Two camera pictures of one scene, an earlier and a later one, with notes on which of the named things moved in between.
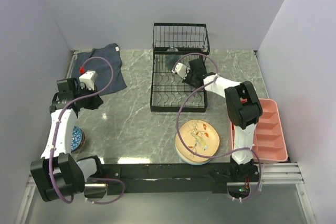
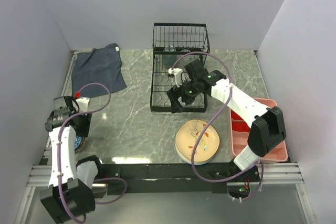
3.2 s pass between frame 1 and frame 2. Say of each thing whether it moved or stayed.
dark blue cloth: stayed
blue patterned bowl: stayed
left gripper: moved
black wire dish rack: stayed
